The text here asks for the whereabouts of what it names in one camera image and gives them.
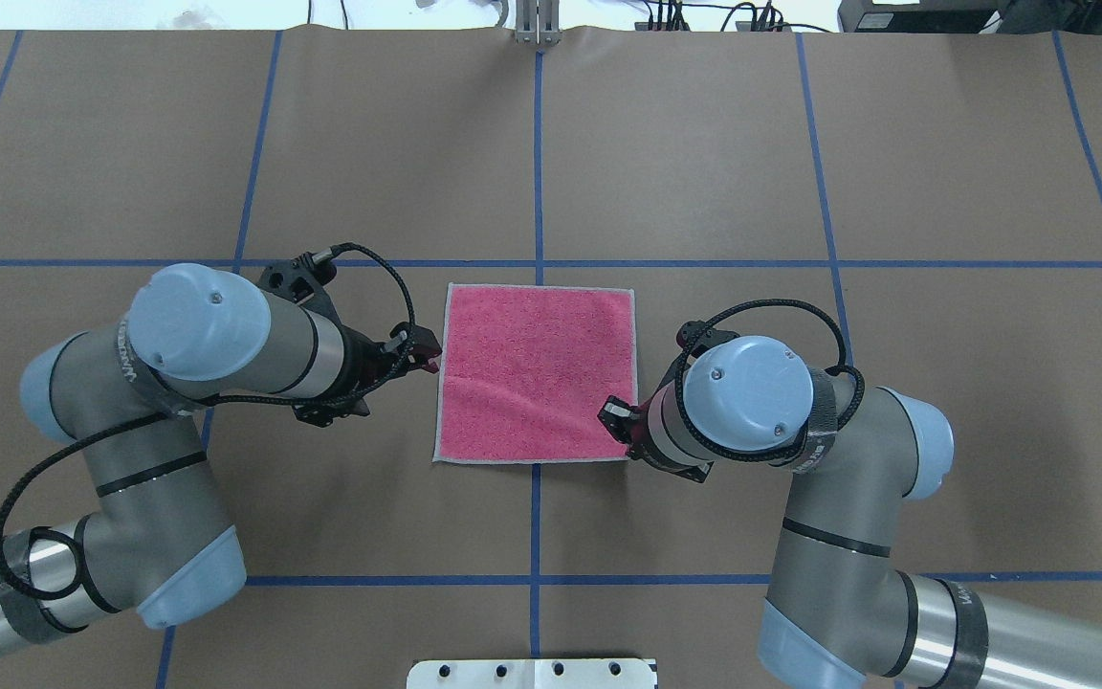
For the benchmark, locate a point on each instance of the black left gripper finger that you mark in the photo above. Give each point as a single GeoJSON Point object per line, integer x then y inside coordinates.
{"type": "Point", "coordinates": [419, 339]}
{"type": "Point", "coordinates": [429, 361]}

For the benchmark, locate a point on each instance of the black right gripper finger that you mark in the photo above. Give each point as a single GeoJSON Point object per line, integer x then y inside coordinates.
{"type": "Point", "coordinates": [618, 418]}

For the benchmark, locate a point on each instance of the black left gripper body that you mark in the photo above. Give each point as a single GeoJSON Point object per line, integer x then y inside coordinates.
{"type": "Point", "coordinates": [358, 358]}

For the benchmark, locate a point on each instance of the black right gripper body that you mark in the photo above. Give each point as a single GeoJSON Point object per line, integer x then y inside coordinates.
{"type": "Point", "coordinates": [644, 428]}

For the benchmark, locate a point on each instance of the pink and grey towel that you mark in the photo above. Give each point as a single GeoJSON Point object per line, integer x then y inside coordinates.
{"type": "Point", "coordinates": [526, 369]}

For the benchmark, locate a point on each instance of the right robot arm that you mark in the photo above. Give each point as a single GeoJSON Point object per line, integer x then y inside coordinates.
{"type": "Point", "coordinates": [836, 612]}

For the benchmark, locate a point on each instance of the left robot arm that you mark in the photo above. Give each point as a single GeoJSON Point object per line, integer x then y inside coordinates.
{"type": "Point", "coordinates": [127, 514]}

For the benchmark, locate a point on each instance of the dark equipment box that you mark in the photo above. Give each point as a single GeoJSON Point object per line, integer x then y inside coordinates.
{"type": "Point", "coordinates": [931, 17]}

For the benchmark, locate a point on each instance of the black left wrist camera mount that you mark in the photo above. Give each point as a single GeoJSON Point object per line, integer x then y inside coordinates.
{"type": "Point", "coordinates": [302, 280]}

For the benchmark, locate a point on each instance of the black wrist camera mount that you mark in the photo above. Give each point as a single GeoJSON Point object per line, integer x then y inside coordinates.
{"type": "Point", "coordinates": [695, 338]}
{"type": "Point", "coordinates": [302, 280]}

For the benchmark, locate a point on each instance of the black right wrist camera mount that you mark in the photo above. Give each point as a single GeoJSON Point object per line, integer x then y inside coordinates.
{"type": "Point", "coordinates": [695, 338]}

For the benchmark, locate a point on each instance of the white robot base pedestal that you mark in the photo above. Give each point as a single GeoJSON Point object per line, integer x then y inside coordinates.
{"type": "Point", "coordinates": [585, 672]}

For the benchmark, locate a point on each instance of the aluminium frame post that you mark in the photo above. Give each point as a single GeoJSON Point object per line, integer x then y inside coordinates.
{"type": "Point", "coordinates": [537, 22]}

